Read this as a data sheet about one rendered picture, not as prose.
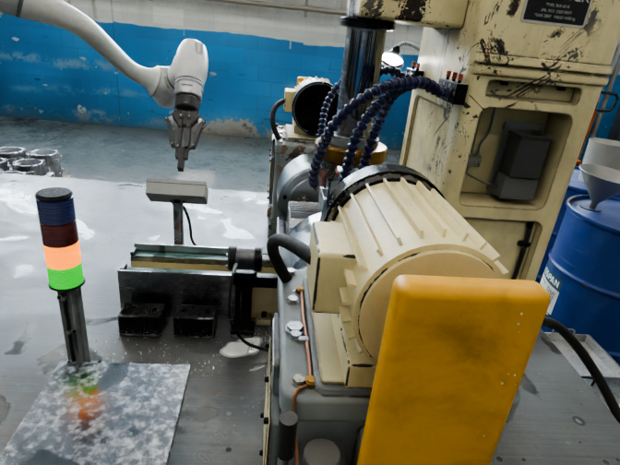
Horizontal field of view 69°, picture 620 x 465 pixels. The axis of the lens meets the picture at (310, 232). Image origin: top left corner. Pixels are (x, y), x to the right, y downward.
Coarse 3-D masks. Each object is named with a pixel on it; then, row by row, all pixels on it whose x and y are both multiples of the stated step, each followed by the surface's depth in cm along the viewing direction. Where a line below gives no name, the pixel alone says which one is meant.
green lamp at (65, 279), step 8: (80, 264) 87; (48, 272) 84; (56, 272) 84; (64, 272) 84; (72, 272) 85; (80, 272) 87; (56, 280) 84; (64, 280) 84; (72, 280) 85; (80, 280) 87; (56, 288) 85; (64, 288) 85
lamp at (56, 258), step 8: (48, 248) 82; (56, 248) 82; (64, 248) 82; (72, 248) 83; (48, 256) 83; (56, 256) 82; (64, 256) 83; (72, 256) 84; (80, 256) 87; (48, 264) 83; (56, 264) 83; (64, 264) 83; (72, 264) 84
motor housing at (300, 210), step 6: (294, 204) 117; (300, 204) 117; (306, 204) 118; (312, 204) 118; (318, 204) 118; (288, 210) 123; (294, 210) 115; (300, 210) 115; (306, 210) 115; (312, 210) 115; (318, 210) 115; (288, 216) 126; (294, 216) 114; (300, 216) 114; (306, 216) 114; (288, 222) 127; (288, 228) 128
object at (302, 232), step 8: (312, 216) 99; (304, 224) 98; (296, 232) 97; (304, 232) 94; (304, 240) 91; (280, 248) 103; (288, 256) 92; (296, 256) 88; (288, 264) 90; (296, 264) 86; (304, 264) 86
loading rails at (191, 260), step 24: (144, 264) 124; (168, 264) 125; (192, 264) 125; (216, 264) 126; (264, 264) 127; (120, 288) 114; (144, 288) 115; (168, 288) 115; (192, 288) 116; (216, 288) 116; (264, 288) 118; (168, 312) 118; (264, 312) 120
